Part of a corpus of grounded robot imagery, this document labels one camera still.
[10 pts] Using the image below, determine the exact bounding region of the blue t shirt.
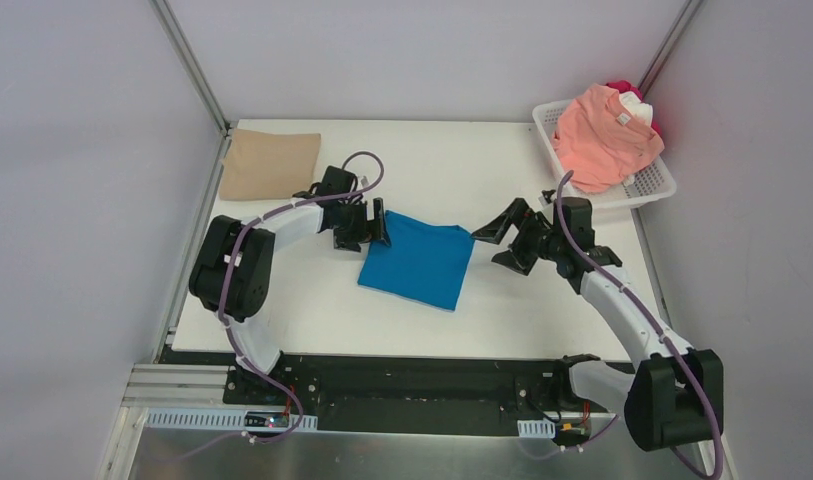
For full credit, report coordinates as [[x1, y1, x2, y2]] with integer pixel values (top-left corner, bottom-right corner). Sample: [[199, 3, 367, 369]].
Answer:
[[358, 211, 474, 311]]

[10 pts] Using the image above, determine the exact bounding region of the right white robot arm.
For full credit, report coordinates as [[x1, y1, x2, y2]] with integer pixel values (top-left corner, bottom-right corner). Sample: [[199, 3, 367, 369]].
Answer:
[[471, 197, 724, 452]]

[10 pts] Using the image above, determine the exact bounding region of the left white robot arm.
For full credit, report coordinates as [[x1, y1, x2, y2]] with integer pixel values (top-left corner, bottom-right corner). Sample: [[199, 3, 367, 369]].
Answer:
[[188, 166, 391, 405]]

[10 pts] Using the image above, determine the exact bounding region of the folded beige t shirt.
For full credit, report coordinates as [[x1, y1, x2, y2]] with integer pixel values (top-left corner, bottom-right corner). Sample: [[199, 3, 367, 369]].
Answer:
[[218, 129, 322, 202]]

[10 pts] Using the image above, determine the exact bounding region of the salmon pink t shirt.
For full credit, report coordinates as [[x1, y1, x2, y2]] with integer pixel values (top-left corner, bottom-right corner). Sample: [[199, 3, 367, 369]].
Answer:
[[550, 84, 665, 194]]

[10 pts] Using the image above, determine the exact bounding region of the white plastic basket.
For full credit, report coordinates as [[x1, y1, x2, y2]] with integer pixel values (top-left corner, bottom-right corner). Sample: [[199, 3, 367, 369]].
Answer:
[[532, 100, 677, 210]]

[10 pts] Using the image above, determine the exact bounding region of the white garment in basket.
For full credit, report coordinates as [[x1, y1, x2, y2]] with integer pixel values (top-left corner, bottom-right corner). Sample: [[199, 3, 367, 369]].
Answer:
[[619, 91, 654, 127]]

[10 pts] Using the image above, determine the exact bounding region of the magenta garment in basket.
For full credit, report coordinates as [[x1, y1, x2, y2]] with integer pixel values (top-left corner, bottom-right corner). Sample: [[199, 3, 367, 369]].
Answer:
[[606, 80, 662, 135]]

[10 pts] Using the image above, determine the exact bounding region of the right controller board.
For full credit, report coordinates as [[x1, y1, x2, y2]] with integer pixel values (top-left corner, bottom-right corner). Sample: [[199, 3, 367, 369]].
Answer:
[[516, 419, 591, 444]]

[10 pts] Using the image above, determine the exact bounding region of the controller board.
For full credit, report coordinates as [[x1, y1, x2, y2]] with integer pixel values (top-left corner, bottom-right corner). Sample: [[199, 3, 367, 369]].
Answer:
[[145, 408, 318, 434], [516, 419, 591, 444]]

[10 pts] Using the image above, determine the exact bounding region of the left controller board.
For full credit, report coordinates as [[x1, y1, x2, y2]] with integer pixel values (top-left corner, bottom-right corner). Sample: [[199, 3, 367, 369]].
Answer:
[[145, 408, 318, 434]]

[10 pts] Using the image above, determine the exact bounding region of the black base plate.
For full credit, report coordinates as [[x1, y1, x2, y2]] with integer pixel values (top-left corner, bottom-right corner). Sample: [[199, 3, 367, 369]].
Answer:
[[159, 348, 606, 437]]

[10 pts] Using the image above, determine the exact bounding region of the aluminium frame rail left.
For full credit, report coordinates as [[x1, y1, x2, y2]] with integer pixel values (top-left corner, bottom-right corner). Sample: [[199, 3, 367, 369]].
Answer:
[[149, 0, 231, 137]]

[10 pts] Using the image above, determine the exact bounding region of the aluminium frame rail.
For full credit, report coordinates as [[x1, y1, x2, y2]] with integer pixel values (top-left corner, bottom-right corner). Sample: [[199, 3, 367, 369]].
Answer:
[[638, 0, 706, 96], [149, 0, 231, 137]]

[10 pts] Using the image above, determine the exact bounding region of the aluminium frame rail right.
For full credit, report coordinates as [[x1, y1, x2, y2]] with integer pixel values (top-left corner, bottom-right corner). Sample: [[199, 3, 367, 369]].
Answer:
[[638, 0, 706, 96]]

